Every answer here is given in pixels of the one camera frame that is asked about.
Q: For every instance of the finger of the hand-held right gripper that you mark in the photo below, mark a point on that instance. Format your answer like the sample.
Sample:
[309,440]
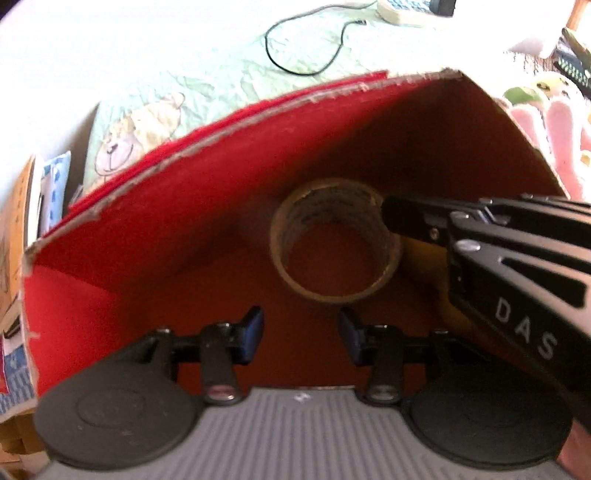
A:
[411,217]
[531,210]

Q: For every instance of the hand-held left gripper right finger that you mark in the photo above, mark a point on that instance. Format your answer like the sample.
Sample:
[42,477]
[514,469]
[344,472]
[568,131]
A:
[351,337]

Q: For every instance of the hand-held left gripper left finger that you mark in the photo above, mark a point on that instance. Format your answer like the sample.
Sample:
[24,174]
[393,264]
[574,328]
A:
[253,330]

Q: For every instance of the yellow-brown object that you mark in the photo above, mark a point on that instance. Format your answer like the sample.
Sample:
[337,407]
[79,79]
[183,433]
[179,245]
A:
[425,263]

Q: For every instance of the brown packing tape roll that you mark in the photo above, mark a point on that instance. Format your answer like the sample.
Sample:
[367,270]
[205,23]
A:
[323,198]

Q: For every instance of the large red cardboard box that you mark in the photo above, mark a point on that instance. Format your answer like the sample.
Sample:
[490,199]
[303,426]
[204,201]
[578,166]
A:
[184,207]

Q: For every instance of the pink plush toy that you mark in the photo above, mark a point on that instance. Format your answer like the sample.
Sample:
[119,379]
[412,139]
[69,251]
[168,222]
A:
[563,138]

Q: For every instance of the green plush toy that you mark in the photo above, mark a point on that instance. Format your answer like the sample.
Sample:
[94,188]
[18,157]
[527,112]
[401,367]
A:
[521,94]

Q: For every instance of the yellow white plush toy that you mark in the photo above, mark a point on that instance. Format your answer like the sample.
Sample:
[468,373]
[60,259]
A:
[556,85]

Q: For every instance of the dark striped object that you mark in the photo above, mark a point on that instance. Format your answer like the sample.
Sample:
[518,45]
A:
[575,60]

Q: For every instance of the white power strip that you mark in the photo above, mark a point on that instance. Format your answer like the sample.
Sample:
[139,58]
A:
[401,16]

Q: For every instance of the black power adapter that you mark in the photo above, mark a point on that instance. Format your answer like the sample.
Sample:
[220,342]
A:
[443,7]

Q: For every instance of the blue white patterned cloth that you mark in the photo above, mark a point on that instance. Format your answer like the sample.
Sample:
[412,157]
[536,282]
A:
[54,194]

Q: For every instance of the light crinkled printed blanket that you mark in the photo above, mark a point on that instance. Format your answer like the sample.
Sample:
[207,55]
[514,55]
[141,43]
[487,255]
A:
[207,83]

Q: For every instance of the stack of books and papers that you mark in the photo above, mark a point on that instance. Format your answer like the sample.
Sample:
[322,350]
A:
[14,277]

